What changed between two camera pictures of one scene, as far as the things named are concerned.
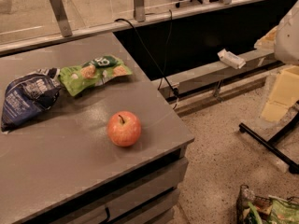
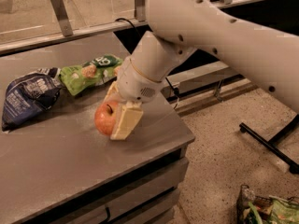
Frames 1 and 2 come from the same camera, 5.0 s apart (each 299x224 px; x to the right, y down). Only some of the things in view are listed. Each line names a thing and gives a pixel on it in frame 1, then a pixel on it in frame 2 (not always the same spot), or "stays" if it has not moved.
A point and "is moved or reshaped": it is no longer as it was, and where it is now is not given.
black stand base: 277,139 stays
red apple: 123,128 is moved or reshaped
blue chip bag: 29,94 stays
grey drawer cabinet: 62,167 stays
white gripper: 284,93 → 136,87
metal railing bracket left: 61,14 stays
